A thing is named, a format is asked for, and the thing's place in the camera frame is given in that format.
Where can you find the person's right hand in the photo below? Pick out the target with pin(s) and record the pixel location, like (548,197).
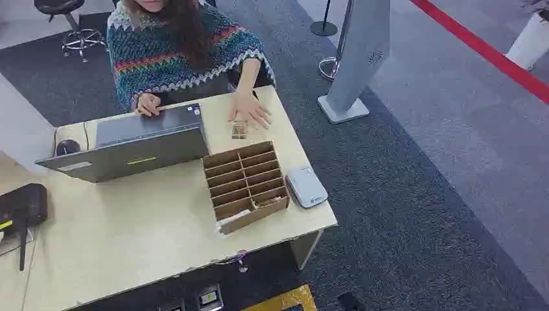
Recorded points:
(148,104)

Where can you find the person's left hand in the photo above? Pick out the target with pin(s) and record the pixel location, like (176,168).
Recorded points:
(248,109)

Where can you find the printed card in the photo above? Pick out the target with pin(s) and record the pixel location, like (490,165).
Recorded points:
(239,130)

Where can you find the grey laptop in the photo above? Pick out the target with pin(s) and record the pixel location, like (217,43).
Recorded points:
(133,146)

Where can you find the person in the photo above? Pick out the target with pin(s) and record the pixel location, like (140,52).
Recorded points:
(171,47)

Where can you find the wooden card box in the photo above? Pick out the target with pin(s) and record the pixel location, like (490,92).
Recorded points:
(245,185)

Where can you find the black computer mouse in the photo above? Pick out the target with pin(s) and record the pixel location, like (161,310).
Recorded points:
(67,147)

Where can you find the white card reader device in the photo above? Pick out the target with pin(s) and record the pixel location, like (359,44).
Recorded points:
(306,186)

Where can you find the card in box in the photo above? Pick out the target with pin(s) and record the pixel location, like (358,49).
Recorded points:
(233,217)

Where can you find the black swivel stool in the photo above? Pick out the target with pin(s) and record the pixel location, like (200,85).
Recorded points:
(70,25)

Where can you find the pale desk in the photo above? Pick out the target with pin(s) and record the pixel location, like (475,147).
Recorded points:
(163,214)

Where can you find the grey kiosk stand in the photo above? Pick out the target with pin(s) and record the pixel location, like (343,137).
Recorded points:
(356,60)

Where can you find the black bag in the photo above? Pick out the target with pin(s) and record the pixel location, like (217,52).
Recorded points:
(21,210)

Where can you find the red floor tape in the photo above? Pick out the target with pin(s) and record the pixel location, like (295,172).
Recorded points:
(484,49)

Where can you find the white planter pot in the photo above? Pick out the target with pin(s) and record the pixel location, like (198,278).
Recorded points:
(529,41)

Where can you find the black stanchion post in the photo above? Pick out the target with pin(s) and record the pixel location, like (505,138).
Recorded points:
(324,23)

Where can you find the yellow frame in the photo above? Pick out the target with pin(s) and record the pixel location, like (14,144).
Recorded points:
(285,299)

